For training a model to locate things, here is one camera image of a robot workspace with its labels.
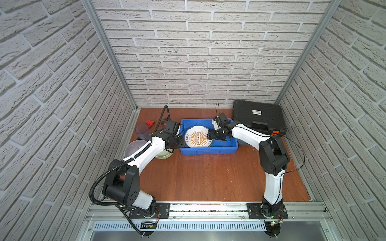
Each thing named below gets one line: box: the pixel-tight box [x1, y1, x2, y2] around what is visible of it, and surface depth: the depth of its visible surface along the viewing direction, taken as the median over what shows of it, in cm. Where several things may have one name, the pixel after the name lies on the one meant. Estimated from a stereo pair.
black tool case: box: [232, 99, 287, 136], surface depth 109 cm
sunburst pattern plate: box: [183, 125, 213, 149], surface depth 99 cm
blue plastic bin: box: [179, 118, 239, 156], surface depth 97 cm
